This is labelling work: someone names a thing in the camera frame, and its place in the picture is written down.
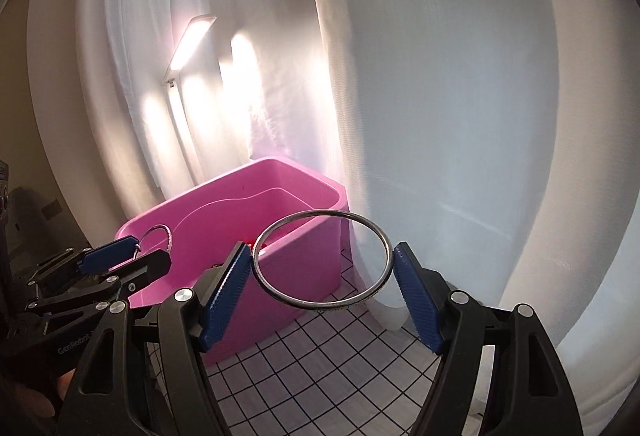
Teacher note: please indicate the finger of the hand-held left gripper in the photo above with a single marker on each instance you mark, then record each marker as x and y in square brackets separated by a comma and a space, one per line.
[107, 256]
[145, 268]

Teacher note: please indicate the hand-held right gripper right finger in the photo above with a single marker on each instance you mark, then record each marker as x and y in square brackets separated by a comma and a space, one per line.
[417, 301]

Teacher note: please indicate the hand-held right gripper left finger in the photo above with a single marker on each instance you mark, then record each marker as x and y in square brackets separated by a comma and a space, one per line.
[225, 301]

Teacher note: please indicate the thin studded silver bangle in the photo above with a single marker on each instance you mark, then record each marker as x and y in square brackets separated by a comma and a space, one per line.
[167, 236]

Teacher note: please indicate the large silver bangle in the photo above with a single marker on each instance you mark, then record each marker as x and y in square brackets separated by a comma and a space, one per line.
[325, 307]

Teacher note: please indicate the pink plastic tub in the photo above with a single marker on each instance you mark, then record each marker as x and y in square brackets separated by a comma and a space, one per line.
[300, 196]

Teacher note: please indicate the person's left hand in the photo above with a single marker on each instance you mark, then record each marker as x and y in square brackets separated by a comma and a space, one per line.
[30, 406]

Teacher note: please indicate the black equipment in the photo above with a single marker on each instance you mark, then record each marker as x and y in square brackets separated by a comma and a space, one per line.
[7, 196]

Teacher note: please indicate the white checked tablecloth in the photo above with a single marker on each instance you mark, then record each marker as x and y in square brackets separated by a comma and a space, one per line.
[325, 376]

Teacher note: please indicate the white hemmed curtain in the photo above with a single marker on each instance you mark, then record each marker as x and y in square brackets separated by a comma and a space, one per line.
[450, 116]

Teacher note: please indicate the sheer white curtain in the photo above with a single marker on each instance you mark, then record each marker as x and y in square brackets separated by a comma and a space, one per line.
[140, 66]

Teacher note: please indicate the white floor lamp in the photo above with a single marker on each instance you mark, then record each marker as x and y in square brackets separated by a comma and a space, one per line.
[192, 41]

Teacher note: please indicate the wall socket plate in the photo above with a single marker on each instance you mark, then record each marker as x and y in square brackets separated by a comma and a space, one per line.
[51, 208]

